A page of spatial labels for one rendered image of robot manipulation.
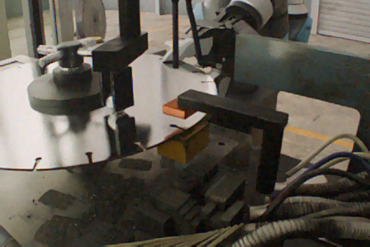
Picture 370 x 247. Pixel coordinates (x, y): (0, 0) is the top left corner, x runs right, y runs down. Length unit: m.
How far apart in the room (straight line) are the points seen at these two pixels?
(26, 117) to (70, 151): 0.09
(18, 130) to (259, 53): 0.29
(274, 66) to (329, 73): 0.07
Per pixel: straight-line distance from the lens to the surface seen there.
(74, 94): 0.35
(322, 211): 0.26
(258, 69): 0.43
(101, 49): 0.29
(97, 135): 0.28
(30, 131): 0.31
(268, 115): 0.24
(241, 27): 0.56
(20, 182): 0.42
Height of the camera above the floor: 1.08
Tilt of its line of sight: 25 degrees down
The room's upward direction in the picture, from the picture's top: straight up
